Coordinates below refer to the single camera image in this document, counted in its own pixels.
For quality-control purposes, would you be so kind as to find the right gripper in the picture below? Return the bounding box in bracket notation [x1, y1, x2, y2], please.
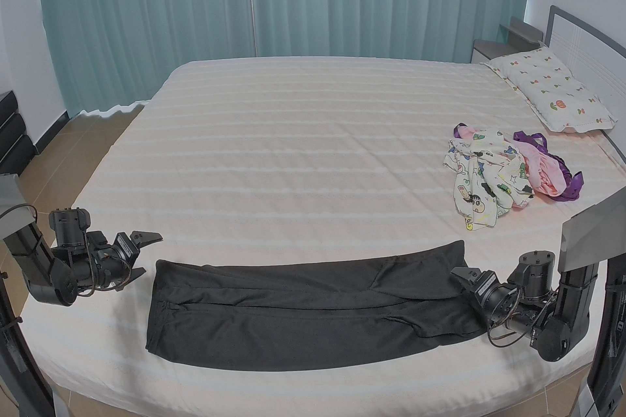
[450, 266, 522, 326]

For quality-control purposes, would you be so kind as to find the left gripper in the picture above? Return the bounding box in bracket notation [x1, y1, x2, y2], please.
[92, 230, 164, 293]

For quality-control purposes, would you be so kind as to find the black T-shirt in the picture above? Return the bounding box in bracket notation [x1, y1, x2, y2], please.
[146, 239, 490, 369]

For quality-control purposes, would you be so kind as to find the bed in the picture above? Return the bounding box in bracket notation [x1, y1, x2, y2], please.
[17, 5, 626, 417]

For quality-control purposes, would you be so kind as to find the white printed pyjama garment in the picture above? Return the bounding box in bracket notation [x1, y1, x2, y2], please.
[442, 124, 535, 232]

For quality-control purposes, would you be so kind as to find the pink garment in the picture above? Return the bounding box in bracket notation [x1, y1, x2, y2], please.
[518, 146, 570, 198]

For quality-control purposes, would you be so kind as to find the purple garment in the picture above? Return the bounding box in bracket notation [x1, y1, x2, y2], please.
[513, 132, 585, 203]

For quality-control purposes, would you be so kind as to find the black chest of drawers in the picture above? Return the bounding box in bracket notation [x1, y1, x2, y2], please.
[0, 92, 35, 176]

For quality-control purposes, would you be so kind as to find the white printed pillow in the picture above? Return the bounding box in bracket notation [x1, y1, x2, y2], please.
[482, 46, 618, 133]

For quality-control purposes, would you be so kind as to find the grey bedside table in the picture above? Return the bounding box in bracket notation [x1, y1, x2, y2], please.
[472, 17, 544, 64]

